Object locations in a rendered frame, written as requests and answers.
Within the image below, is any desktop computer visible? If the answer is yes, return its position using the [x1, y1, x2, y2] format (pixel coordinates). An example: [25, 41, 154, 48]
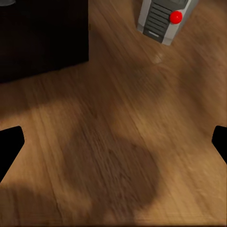
[137, 0, 199, 46]

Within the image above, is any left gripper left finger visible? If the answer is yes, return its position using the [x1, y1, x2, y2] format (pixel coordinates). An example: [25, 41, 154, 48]
[0, 126, 25, 182]

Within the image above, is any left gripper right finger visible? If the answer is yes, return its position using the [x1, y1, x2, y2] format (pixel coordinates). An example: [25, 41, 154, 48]
[212, 126, 227, 164]

